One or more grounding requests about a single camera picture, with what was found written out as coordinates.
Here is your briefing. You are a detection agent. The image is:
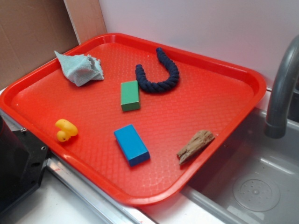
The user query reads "green wooden block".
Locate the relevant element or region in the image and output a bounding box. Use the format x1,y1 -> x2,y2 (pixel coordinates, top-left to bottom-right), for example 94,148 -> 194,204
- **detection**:
121,81 -> 141,112

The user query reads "brown cardboard panel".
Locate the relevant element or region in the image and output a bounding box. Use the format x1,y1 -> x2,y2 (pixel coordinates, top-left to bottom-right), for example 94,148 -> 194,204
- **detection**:
0,0 -> 78,89

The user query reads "grey sink basin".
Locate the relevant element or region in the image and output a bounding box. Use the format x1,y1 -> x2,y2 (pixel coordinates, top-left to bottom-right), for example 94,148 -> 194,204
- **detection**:
182,109 -> 299,224

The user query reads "blue wooden block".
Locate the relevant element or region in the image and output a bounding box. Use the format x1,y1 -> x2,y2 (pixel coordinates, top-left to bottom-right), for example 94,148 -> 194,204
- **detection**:
114,124 -> 150,167

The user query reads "brown wood piece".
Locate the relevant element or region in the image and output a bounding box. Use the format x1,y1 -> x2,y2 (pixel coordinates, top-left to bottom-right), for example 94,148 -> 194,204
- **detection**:
177,130 -> 215,166

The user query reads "grey faucet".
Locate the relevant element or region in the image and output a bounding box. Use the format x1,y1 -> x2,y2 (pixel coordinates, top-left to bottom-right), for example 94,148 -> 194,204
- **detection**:
264,36 -> 299,139

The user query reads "light blue cloth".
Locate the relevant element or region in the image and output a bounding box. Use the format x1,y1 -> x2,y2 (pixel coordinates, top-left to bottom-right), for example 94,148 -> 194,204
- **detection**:
54,51 -> 104,87

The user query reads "dark blue rope piece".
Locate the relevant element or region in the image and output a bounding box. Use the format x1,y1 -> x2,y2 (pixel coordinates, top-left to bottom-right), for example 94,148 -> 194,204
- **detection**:
135,47 -> 180,94

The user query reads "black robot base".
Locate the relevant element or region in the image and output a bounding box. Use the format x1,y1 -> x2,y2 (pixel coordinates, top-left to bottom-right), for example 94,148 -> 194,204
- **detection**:
0,118 -> 49,216

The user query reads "yellow rubber duck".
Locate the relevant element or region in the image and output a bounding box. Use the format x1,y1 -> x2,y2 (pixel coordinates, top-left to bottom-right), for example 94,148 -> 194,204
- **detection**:
55,119 -> 78,142

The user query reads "red plastic tray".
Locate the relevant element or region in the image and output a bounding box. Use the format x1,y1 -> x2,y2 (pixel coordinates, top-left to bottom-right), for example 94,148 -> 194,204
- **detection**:
0,34 -> 266,206

